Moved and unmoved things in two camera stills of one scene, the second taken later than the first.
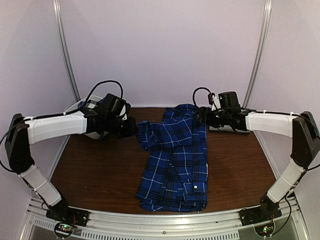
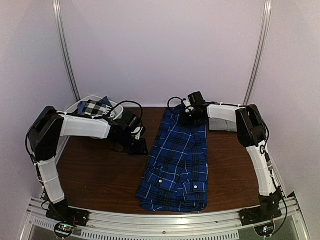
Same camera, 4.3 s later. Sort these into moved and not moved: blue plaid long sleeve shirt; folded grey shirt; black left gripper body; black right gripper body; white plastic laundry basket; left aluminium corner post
Moved: black left gripper body; black right gripper body; blue plaid long sleeve shirt
Not moved: left aluminium corner post; folded grey shirt; white plastic laundry basket
